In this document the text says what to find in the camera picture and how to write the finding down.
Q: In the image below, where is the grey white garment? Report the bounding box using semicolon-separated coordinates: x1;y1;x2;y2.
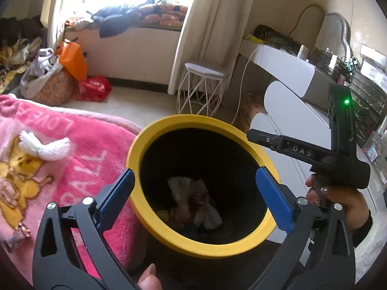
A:
20;48;63;97

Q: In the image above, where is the pile of mixed clothes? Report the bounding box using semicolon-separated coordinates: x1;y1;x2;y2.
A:
0;16;43;77

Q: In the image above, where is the white cable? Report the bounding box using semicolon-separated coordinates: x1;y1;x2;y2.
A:
231;46;261;125

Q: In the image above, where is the person's right forearm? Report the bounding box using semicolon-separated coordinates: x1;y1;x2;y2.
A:
351;210;375;249

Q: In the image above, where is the cream curtain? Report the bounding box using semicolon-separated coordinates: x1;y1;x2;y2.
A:
40;0;92;49
167;0;261;95

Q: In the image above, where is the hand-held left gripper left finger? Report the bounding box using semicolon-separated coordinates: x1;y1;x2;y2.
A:
32;168;142;290

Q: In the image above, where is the yellow rimmed black trash bin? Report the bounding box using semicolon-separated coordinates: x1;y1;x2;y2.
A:
125;114;283;290

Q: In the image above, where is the white wire stool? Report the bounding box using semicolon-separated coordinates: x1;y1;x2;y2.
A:
176;62;231;117

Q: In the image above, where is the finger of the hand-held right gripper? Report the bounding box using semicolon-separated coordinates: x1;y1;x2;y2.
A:
246;128;286;153

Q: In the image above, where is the white twisted tissue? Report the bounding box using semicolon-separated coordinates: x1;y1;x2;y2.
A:
19;130;72;161

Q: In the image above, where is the red plastic bag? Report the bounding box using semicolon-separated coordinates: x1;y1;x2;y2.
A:
76;76;113;102

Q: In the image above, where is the person's right hand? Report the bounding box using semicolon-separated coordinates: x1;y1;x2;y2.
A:
305;175;371;238

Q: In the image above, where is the orange black patterned blanket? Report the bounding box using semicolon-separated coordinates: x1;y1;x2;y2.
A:
133;1;190;28

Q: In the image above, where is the orange bag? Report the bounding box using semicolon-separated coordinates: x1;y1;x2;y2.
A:
56;40;89;83

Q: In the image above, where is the black bag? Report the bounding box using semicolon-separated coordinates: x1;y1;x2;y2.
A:
252;24;297;46

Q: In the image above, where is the white framed mirror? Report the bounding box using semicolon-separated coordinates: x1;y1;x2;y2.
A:
316;11;353;58

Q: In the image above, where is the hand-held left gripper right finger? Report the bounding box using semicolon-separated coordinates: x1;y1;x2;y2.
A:
248;167;356;290

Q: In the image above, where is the shiny purple candy wrapper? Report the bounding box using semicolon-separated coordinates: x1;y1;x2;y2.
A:
5;223;31;250

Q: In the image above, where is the dark padded jacket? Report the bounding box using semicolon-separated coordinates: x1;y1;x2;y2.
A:
90;0;161;39

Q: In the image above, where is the pink cartoon printed blanket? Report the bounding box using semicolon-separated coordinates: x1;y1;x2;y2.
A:
0;94;149;279

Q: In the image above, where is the person's left hand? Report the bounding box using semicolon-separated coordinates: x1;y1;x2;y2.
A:
137;263;163;290

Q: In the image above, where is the white cabinet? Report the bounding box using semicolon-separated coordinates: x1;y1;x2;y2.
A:
250;80;363;188

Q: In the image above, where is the orange green cloth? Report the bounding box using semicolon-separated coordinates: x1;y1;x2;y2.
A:
64;17;92;32

